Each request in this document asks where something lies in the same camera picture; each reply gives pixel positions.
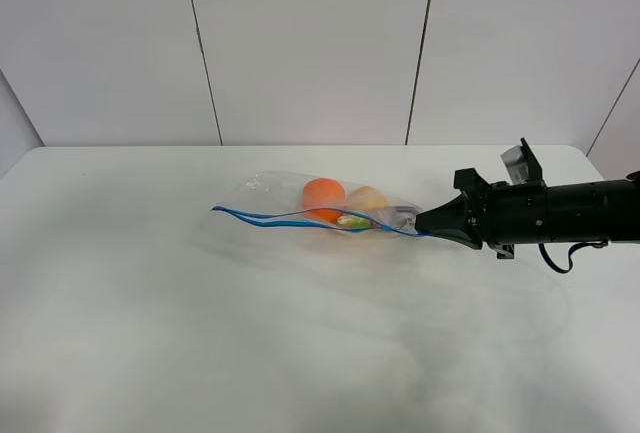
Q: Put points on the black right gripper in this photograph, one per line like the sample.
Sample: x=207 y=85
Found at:
x=499 y=215

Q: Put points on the clear zip bag blue seal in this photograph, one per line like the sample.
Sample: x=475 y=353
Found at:
x=272 y=200

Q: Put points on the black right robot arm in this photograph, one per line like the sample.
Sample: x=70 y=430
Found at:
x=593 y=213

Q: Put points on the yellow pear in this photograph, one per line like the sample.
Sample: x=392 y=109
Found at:
x=363 y=198

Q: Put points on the purple eggplant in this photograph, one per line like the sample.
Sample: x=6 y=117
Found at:
x=400 y=218

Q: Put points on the orange fruit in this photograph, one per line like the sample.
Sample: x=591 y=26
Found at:
x=322 y=199

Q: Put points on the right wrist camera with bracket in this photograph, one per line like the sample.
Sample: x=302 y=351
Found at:
x=522 y=165

